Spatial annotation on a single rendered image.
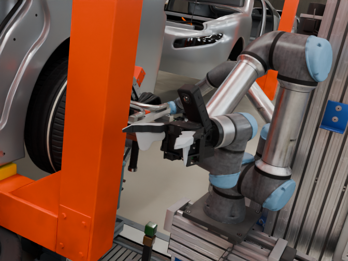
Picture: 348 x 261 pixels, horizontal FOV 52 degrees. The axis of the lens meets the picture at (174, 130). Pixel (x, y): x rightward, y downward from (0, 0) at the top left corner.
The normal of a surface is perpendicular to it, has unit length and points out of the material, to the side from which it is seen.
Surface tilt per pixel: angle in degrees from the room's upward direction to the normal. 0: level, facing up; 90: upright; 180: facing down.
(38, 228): 90
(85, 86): 90
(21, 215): 90
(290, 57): 90
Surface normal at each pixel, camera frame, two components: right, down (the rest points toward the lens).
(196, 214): 0.16, -0.94
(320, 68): 0.72, 0.20
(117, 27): 0.90, 0.26
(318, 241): -0.50, 0.19
